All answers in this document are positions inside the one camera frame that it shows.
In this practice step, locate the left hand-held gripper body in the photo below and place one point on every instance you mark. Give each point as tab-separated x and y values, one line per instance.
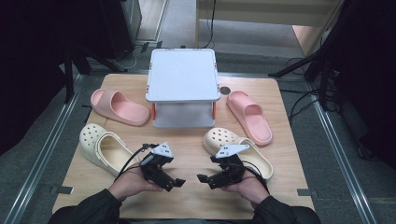
155	166

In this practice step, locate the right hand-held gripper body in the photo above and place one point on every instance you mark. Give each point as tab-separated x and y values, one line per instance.
232	171

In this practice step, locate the cream perforated clog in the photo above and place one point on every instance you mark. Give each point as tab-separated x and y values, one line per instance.
102	149
218	137

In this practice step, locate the pink slide slipper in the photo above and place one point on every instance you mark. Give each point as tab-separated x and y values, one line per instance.
252	119
121	109

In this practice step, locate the white two-tier shoe rack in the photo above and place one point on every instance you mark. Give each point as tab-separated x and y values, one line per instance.
183	74

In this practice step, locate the person's right hand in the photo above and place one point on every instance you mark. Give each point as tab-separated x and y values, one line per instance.
252	191

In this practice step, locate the person's left hand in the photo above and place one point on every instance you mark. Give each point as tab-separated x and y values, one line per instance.
129	185

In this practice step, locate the grey tape strip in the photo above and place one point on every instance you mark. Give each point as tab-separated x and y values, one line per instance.
306	192
63	190

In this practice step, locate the dark round table grommet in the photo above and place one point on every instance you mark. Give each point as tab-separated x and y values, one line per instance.
225	90

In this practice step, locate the black tripod stand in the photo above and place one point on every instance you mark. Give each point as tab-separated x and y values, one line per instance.
311	62

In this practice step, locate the dark equipment cabinet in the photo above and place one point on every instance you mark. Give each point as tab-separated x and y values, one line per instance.
124	28

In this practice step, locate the light wooden cabinet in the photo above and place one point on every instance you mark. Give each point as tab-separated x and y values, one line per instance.
264	11

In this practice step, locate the metal floor rail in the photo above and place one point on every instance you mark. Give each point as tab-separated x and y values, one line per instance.
339	155
46	149

